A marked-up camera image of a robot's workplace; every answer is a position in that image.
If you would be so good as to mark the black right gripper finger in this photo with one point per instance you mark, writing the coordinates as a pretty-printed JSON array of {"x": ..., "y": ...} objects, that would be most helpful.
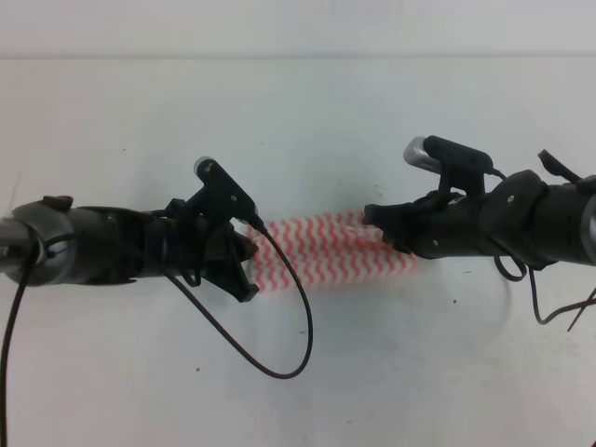
[
  {"x": 398, "y": 238},
  {"x": 386, "y": 216}
]

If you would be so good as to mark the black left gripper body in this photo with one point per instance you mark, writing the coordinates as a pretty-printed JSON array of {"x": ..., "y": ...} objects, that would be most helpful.
[{"x": 192, "y": 239}]

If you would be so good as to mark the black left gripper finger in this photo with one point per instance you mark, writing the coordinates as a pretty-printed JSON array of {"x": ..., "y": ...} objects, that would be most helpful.
[
  {"x": 231, "y": 278},
  {"x": 242, "y": 249}
]

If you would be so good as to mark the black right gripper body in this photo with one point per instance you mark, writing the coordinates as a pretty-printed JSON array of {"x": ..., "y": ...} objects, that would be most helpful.
[{"x": 441, "y": 225}]

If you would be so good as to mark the pink white wavy striped towel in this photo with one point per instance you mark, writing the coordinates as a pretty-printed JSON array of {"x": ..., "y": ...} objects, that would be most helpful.
[{"x": 336, "y": 249}]

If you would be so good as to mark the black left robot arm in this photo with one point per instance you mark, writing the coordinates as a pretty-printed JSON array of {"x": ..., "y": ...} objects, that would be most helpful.
[{"x": 105, "y": 246}]

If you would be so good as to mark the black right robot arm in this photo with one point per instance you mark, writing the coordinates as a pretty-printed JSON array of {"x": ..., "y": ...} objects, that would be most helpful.
[{"x": 536, "y": 223}]

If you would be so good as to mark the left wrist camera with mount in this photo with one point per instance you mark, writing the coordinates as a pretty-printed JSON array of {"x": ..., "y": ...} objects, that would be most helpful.
[{"x": 221, "y": 198}]

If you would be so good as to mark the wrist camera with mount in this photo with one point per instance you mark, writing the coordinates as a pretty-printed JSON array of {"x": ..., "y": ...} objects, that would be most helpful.
[
  {"x": 459, "y": 167},
  {"x": 221, "y": 198}
]

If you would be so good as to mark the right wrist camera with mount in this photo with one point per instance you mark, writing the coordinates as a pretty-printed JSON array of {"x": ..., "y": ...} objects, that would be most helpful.
[{"x": 459, "y": 167}]

